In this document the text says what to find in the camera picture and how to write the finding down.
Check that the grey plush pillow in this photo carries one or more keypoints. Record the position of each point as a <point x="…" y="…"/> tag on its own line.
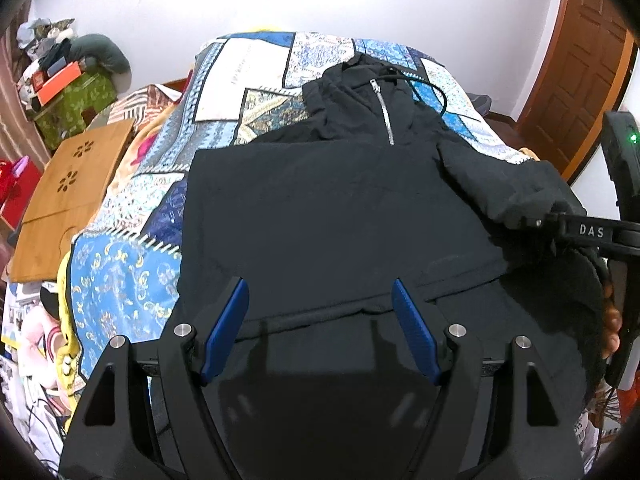
<point x="102" y="52"/>

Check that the blue patchwork blanket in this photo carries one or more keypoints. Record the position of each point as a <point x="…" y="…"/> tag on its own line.
<point x="150" y="240"/>

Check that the orange box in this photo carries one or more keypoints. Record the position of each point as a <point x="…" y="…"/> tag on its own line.
<point x="60" y="82"/>

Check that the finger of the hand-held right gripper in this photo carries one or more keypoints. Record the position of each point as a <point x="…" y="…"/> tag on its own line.
<point x="542" y="222"/>

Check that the person's right hand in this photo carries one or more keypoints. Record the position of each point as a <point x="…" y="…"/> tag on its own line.
<point x="610" y="317"/>

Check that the striped curtain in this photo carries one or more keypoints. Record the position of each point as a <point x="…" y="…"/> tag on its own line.
<point x="11" y="125"/>

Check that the red box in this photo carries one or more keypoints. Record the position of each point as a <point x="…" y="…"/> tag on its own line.
<point x="17" y="195"/>

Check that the brown wooden door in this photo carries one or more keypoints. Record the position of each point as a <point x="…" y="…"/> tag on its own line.
<point x="575" y="60"/>

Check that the dark grey cushion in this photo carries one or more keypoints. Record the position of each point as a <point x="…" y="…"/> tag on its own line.
<point x="481" y="104"/>

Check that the yellow cloth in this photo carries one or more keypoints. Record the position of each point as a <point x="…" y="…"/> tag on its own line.
<point x="67" y="310"/>

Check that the black zip hoodie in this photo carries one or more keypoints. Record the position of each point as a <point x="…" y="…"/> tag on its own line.
<point x="320" y="210"/>

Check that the orange striped cloth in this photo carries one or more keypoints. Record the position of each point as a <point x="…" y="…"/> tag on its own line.
<point x="145" y="105"/>

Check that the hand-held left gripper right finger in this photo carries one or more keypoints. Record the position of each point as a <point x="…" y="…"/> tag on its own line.
<point x="412" y="332"/>

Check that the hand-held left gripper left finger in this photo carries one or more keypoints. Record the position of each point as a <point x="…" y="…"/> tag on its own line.
<point x="227" y="332"/>

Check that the wooden lap desk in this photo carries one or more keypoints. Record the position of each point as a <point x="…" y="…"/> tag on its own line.
<point x="65" y="200"/>

